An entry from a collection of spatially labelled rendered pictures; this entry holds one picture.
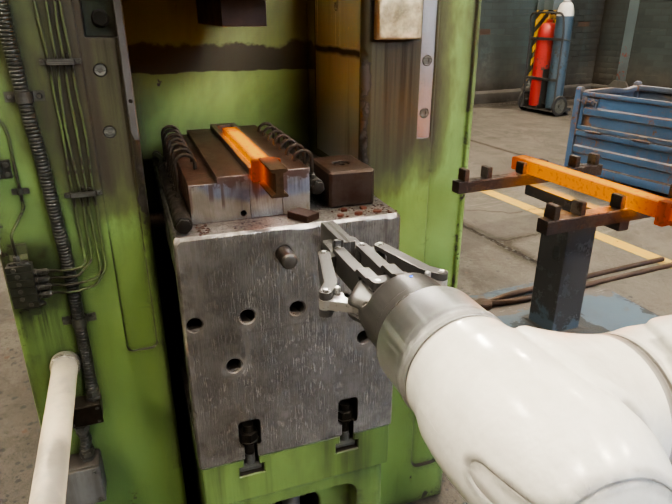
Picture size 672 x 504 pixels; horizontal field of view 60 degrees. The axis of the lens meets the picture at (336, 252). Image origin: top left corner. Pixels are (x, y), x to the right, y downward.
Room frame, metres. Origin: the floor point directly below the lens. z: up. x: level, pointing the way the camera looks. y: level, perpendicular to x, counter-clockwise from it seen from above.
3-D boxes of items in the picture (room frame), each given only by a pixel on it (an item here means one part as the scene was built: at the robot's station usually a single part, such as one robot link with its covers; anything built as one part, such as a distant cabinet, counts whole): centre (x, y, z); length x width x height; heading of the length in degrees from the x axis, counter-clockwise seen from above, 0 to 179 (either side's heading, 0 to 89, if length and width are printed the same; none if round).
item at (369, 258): (0.51, -0.04, 1.00); 0.11 x 0.01 x 0.04; 18
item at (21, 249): (0.90, 0.53, 0.80); 0.06 x 0.03 x 0.14; 110
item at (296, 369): (1.14, 0.16, 0.69); 0.56 x 0.38 x 0.45; 20
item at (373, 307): (0.44, -0.05, 1.00); 0.09 x 0.08 x 0.07; 20
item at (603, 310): (0.90, -0.39, 0.71); 0.40 x 0.30 x 0.02; 113
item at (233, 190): (1.11, 0.21, 0.96); 0.42 x 0.20 x 0.09; 20
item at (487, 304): (1.04, -0.46, 0.73); 0.60 x 0.04 x 0.01; 114
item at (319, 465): (1.14, 0.16, 0.23); 0.55 x 0.37 x 0.47; 20
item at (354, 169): (1.03, -0.01, 0.95); 0.12 x 0.08 x 0.06; 20
